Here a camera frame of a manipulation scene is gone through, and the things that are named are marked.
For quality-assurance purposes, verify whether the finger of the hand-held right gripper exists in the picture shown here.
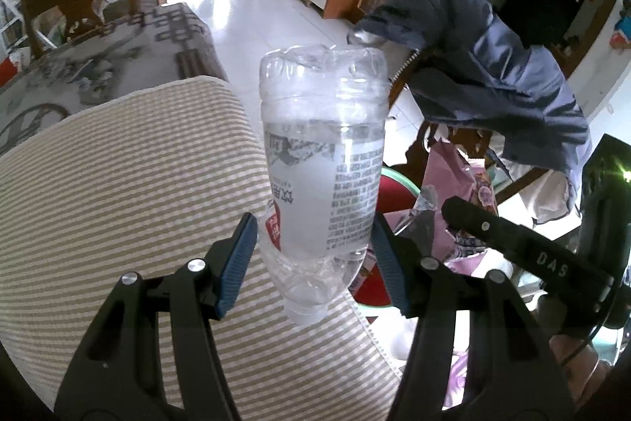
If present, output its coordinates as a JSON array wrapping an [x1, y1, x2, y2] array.
[[441, 196, 617, 302]]

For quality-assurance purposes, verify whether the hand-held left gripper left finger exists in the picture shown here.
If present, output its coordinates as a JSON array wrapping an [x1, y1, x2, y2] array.
[[54, 213, 258, 421]]

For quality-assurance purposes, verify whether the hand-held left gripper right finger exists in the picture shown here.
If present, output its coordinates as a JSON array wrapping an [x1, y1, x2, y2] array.
[[371, 214, 575, 421]]

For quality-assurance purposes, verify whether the red bin with green rim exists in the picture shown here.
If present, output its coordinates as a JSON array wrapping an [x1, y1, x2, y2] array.
[[352, 167, 425, 311]]

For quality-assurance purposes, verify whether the pink snack bag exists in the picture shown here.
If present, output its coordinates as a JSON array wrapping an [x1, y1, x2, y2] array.
[[382, 139, 501, 276]]

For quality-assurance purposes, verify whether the clear plastic bottle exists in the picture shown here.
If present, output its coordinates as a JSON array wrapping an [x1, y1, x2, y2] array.
[[259, 43, 390, 327]]

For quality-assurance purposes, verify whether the person's right hand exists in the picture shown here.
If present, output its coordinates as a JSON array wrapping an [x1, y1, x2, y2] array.
[[547, 332, 614, 402]]

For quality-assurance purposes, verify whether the carved wooden chair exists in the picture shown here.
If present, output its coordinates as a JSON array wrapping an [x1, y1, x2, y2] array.
[[404, 115, 543, 206]]

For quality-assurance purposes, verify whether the beige striped mat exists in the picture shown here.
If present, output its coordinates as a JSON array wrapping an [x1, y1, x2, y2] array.
[[0, 76, 402, 412]]

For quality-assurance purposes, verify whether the blue grey jacket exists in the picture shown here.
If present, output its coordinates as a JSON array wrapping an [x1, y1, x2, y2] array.
[[346, 0, 592, 225]]

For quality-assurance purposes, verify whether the dark door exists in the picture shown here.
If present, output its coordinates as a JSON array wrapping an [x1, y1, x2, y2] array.
[[493, 0, 592, 52]]

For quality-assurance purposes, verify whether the red bag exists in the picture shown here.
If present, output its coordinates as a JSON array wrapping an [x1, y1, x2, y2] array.
[[0, 56, 18, 86]]

